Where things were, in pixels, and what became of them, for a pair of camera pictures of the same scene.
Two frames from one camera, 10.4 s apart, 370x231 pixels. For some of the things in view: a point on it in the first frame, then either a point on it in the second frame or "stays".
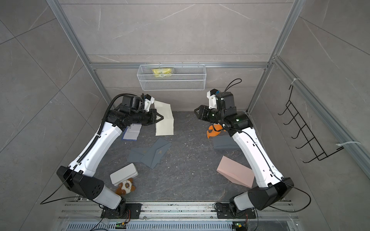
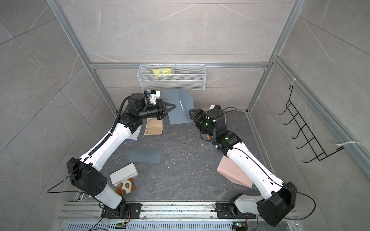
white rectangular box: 122,175 stays
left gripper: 151,120 → 162,112
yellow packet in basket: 162,72 stays
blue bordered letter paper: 131,132 stays
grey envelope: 153,154 → 184,102
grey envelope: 144,155 stays
